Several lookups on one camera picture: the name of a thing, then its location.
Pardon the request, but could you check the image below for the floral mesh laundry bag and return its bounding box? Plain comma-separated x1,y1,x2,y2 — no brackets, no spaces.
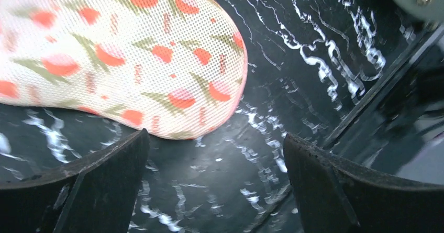
1,0,248,140

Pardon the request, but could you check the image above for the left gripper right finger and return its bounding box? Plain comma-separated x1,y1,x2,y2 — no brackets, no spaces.
283,134,443,232

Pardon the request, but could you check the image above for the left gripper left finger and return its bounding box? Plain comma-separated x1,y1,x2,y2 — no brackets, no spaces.
1,130,150,233

